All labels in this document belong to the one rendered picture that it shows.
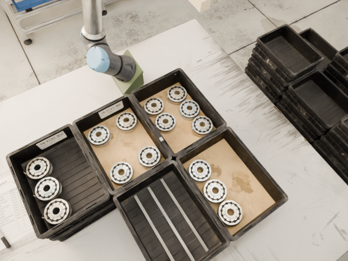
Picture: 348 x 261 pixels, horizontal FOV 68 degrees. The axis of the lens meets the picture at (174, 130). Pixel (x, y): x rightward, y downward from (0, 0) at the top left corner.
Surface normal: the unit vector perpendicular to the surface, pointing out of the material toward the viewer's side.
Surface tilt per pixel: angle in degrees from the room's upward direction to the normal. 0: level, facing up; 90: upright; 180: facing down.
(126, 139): 0
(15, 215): 0
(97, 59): 42
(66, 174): 0
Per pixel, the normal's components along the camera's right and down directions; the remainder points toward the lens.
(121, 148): 0.02, -0.44
